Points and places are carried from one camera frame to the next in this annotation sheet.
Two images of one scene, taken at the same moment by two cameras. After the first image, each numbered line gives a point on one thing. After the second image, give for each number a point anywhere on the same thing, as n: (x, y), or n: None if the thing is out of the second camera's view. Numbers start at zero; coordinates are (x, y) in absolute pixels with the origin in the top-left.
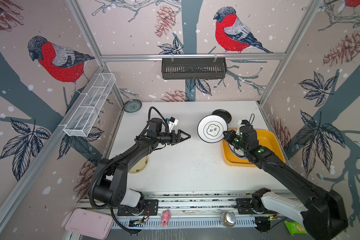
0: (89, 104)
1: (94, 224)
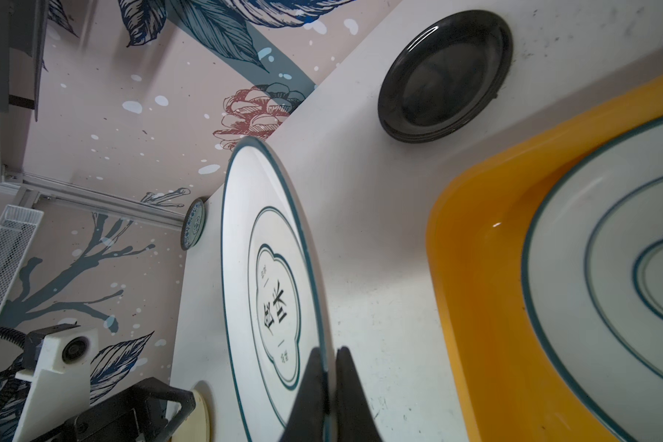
0: (0, 263)
1: None
